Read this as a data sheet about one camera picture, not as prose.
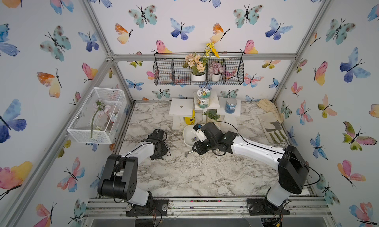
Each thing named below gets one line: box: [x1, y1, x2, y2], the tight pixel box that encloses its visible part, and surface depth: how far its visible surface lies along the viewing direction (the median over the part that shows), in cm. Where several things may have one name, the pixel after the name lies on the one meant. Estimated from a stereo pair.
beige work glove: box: [256, 98, 285, 124], surface depth 120 cm
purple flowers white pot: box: [208, 61, 225, 82], surface depth 92 cm
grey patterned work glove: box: [257, 112, 289, 144], surface depth 106 cm
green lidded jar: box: [196, 88, 211, 110], surface depth 84 cm
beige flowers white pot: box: [182, 53, 208, 82], surface depth 84 cm
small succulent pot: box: [201, 111, 221, 124], surface depth 100 cm
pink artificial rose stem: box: [90, 99, 112, 140], surface depth 76 cm
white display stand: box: [168, 90, 241, 130], surface depth 98 cm
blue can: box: [224, 97, 238, 114], surface depth 92 cm
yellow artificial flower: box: [204, 41, 220, 58], surface depth 84 cm
